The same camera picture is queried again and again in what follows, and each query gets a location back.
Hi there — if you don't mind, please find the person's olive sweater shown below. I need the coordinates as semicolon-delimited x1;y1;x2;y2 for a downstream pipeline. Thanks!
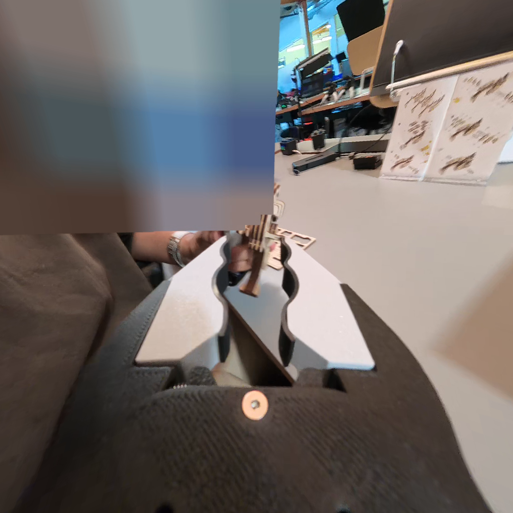
0;233;161;513

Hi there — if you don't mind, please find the wooden model figure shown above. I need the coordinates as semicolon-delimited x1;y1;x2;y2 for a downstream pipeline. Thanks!
236;214;281;298

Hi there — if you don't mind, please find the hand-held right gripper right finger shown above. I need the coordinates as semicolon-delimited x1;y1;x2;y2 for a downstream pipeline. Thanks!
278;238;376;371

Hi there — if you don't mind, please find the cluttered workbench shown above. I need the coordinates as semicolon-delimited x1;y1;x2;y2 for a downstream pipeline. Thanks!
277;90;373;117

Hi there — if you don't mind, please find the person's left hand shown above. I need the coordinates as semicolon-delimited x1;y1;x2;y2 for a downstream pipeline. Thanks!
180;231;252;278

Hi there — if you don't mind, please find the black monitor stand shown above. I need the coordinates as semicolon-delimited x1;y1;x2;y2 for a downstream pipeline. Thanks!
292;138;391;177

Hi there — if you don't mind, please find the person's left forearm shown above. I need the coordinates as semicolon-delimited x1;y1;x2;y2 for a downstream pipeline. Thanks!
130;232;175;265

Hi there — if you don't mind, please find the laser-cut wooden parts sheet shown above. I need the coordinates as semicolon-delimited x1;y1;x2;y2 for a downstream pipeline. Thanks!
266;228;317;270

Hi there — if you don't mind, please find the grey desk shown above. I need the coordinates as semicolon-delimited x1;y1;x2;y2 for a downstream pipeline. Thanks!
222;132;513;513

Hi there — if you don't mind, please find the black document stand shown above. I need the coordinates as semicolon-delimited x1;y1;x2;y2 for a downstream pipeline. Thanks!
369;0;513;109

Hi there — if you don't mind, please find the silver wrist band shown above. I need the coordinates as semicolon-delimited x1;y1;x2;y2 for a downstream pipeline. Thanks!
167;232;198;268

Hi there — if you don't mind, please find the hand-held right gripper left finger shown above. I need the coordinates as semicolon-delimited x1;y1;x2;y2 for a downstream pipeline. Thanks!
135;236;232;367

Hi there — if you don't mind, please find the printed instruction sheet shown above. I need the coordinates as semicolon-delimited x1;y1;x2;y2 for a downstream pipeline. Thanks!
380;70;513;186

